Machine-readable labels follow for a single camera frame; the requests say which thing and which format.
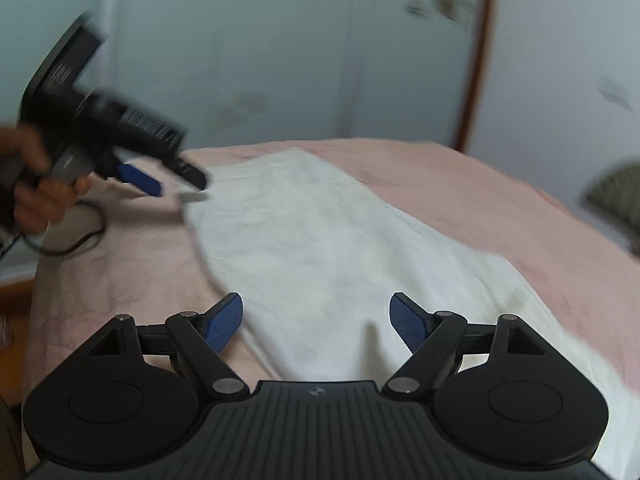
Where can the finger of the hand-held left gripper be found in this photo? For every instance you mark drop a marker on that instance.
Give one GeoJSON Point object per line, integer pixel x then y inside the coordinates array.
{"type": "Point", "coordinates": [142, 180]}
{"type": "Point", "coordinates": [190, 172]}

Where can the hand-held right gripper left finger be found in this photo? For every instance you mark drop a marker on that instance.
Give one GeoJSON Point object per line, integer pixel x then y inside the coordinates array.
{"type": "Point", "coordinates": [225, 322]}

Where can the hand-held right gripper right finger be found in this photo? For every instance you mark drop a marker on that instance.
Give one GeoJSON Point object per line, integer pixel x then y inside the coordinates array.
{"type": "Point", "coordinates": [407, 322]}

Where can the white pants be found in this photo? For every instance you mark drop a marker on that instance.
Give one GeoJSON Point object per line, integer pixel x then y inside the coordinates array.
{"type": "Point", "coordinates": [325, 240]}

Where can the person's left hand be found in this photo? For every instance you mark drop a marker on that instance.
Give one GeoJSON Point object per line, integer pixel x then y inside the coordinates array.
{"type": "Point", "coordinates": [42, 205]}

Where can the frosted glass wardrobe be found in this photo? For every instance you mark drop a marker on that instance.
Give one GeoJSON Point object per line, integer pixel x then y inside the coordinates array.
{"type": "Point", "coordinates": [250, 60]}

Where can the pink blanket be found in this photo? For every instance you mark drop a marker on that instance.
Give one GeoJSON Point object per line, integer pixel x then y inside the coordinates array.
{"type": "Point", "coordinates": [450, 185]}

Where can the green padded headboard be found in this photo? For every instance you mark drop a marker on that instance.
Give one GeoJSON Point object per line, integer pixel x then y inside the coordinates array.
{"type": "Point", "coordinates": [615, 195]}

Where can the brown wooden trim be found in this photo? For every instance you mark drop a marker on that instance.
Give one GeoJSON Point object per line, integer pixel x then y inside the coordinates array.
{"type": "Point", "coordinates": [475, 60]}

